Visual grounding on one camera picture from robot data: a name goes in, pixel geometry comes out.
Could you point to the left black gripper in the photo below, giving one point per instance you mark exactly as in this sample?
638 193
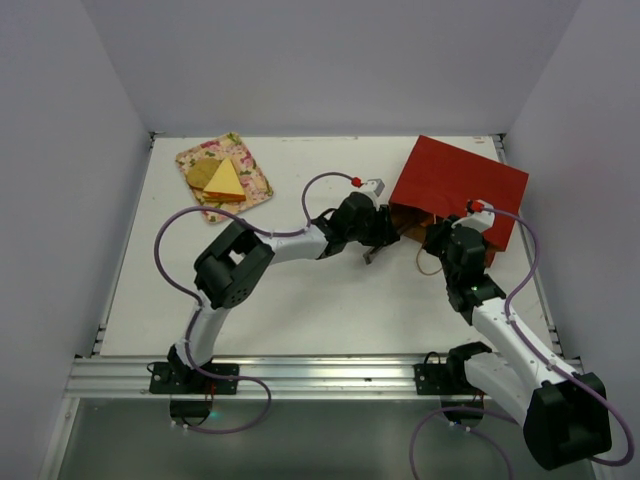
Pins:
384 233

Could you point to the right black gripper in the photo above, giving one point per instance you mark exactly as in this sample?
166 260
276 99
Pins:
436 236

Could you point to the silver metal tongs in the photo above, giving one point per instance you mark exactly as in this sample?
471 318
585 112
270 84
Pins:
370 254

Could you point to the red paper bag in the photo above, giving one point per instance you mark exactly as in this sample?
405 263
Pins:
438 180

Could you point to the orange fake sandwich bread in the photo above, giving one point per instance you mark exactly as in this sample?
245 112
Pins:
225 185

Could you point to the round yellow fake bread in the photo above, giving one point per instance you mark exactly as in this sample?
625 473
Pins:
200 174

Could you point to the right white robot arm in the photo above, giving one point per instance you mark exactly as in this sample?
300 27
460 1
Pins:
560 411

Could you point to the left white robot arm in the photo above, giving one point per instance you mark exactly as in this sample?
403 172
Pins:
230 268

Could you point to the floral patterned tray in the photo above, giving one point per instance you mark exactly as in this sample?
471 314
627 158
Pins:
228 146

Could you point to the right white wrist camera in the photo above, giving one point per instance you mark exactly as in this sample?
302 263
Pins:
480 216

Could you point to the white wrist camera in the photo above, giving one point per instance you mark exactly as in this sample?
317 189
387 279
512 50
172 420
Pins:
480 216
373 187

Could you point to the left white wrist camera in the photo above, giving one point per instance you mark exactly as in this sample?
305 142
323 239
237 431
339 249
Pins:
373 187

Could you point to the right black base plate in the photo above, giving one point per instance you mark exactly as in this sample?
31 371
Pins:
439 375

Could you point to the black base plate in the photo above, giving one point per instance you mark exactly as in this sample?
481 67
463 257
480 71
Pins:
439 375
225 375

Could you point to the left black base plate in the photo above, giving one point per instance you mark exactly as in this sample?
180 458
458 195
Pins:
225 375

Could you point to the aluminium mounting rail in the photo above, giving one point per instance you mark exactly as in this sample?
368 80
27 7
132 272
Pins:
288 378

